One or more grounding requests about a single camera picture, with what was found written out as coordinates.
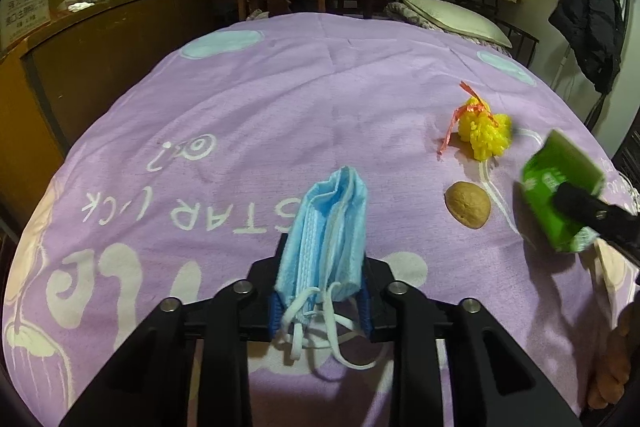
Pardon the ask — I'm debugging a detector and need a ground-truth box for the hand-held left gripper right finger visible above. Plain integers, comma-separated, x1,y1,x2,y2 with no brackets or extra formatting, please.
357,254,583,427

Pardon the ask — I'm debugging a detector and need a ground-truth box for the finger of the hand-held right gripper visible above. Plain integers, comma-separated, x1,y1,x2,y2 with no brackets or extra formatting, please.
552,182,640,258

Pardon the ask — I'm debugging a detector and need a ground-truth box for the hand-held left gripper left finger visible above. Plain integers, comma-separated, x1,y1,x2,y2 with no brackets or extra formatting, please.
57,252,281,427

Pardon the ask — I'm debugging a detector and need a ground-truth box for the green drink carton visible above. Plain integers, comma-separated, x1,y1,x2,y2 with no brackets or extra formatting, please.
520,128,607,254

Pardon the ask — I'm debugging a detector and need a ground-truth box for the blue face mask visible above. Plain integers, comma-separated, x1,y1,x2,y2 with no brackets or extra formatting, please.
274,165,379,370

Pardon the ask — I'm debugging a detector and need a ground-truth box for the person's right hand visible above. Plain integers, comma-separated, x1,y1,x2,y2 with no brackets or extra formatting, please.
587,302,640,413

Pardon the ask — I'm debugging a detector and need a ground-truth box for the brown round nut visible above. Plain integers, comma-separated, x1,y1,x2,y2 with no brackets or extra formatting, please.
445,181,492,229

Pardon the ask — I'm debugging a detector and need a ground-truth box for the yellow foam fruit net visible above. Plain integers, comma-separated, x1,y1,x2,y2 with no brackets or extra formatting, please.
452,102,513,162

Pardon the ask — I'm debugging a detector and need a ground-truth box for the black jacket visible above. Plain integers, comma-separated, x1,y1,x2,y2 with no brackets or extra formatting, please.
548,0,626,94

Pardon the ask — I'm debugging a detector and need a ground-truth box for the white pillow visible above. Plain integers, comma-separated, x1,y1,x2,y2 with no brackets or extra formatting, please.
397,0,513,48

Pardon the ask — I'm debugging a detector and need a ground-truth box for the purple printed blanket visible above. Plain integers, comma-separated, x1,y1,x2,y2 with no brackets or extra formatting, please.
0,12,640,427

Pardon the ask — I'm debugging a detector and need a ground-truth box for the wooden cabinet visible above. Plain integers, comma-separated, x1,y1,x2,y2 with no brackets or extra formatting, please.
0,0,241,233

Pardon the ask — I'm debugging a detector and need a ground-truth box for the black metal bed frame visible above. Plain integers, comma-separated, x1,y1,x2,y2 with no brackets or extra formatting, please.
495,19,541,68

